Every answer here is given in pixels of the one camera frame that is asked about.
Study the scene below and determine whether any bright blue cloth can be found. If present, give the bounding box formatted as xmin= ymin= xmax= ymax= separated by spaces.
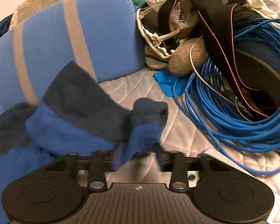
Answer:
xmin=153 ymin=70 xmax=192 ymax=97

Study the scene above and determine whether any grey quilted bed cover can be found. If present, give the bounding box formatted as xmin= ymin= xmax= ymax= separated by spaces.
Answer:
xmin=99 ymin=63 xmax=280 ymax=224

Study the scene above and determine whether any coiled blue cable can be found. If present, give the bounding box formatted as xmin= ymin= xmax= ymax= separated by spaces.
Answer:
xmin=171 ymin=16 xmax=280 ymax=175

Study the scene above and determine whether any tan plush toy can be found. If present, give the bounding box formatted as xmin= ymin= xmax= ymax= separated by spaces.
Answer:
xmin=168 ymin=37 xmax=209 ymax=76

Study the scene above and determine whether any thin white cable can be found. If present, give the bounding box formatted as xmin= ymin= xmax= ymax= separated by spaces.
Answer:
xmin=190 ymin=36 xmax=253 ymax=122

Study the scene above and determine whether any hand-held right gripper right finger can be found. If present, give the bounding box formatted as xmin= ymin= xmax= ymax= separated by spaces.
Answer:
xmin=157 ymin=149 xmax=223 ymax=193

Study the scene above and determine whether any blue fleece garment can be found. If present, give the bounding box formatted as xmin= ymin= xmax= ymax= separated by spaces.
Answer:
xmin=0 ymin=62 xmax=169 ymax=224

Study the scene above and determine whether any striped woven bag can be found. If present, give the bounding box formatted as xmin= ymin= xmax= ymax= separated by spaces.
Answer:
xmin=136 ymin=7 xmax=201 ymax=70

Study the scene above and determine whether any black strap with red edge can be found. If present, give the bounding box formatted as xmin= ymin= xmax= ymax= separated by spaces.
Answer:
xmin=157 ymin=0 xmax=271 ymax=118

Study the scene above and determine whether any green cloth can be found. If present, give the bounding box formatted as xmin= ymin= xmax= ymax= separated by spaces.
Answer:
xmin=130 ymin=0 xmax=146 ymax=10

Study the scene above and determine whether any blue pillow with grey stripes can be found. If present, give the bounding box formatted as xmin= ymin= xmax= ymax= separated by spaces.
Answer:
xmin=0 ymin=0 xmax=146 ymax=112

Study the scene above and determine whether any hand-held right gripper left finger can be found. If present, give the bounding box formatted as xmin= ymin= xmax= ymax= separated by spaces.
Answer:
xmin=45 ymin=150 xmax=116 ymax=190

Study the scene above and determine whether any dark blue cloth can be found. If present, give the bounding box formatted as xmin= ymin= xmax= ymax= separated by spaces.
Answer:
xmin=0 ymin=15 xmax=13 ymax=42

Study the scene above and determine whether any white cloth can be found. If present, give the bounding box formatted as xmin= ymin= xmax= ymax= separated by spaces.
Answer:
xmin=241 ymin=0 xmax=278 ymax=19

